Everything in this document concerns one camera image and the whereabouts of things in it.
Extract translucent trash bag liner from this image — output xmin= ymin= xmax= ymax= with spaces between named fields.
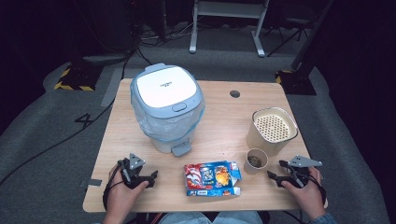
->
xmin=130 ymin=81 xmax=206 ymax=144

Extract left hand-held gripper black cable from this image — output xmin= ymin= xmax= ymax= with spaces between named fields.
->
xmin=102 ymin=160 xmax=126 ymax=210

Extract beige container with perforated insert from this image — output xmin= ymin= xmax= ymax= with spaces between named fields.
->
xmin=246 ymin=106 xmax=299 ymax=158

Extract person's legs in jeans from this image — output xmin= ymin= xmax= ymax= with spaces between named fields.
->
xmin=158 ymin=210 xmax=264 ymax=224

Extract bundle of floor cables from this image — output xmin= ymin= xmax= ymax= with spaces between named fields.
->
xmin=136 ymin=17 xmax=202 ymax=49

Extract long black floor cable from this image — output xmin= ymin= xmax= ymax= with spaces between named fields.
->
xmin=0 ymin=43 xmax=151 ymax=188

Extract person's left hand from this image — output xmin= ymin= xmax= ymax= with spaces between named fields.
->
xmin=106 ymin=164 xmax=150 ymax=217

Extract colourful flattened snack box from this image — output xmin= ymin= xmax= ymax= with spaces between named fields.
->
xmin=183 ymin=160 xmax=243 ymax=198

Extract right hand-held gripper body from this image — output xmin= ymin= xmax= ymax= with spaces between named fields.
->
xmin=279 ymin=154 xmax=323 ymax=189

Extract white metal desk frame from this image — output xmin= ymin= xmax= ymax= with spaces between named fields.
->
xmin=189 ymin=0 xmax=271 ymax=58

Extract brown paper cup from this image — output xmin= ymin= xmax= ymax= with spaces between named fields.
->
xmin=243 ymin=147 xmax=269 ymax=175

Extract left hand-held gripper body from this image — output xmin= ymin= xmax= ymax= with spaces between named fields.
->
xmin=117 ymin=152 xmax=151 ymax=190

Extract white pedal trash can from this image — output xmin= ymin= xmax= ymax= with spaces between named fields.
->
xmin=130 ymin=63 xmax=206 ymax=158

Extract grey floor tape strip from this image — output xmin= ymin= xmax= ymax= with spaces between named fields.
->
xmin=100 ymin=67 xmax=124 ymax=108

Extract black post with striped base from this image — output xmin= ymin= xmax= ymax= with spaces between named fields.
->
xmin=275 ymin=0 xmax=334 ymax=96

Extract black yellow striped floor base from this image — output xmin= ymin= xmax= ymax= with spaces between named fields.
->
xmin=53 ymin=63 xmax=104 ymax=92

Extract black tripod stand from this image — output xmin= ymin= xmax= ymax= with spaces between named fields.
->
xmin=266 ymin=12 xmax=314 ymax=58

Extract hand-held gripper black cable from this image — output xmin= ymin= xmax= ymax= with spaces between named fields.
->
xmin=102 ymin=160 xmax=126 ymax=210
xmin=306 ymin=172 xmax=328 ymax=207

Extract small grey tape piece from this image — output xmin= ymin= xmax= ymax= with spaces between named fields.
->
xmin=79 ymin=178 xmax=104 ymax=189

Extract right hand-held gripper black cable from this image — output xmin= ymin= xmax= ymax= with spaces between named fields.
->
xmin=306 ymin=172 xmax=328 ymax=207

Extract person's right hand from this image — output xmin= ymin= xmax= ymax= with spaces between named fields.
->
xmin=280 ymin=166 xmax=327 ymax=219

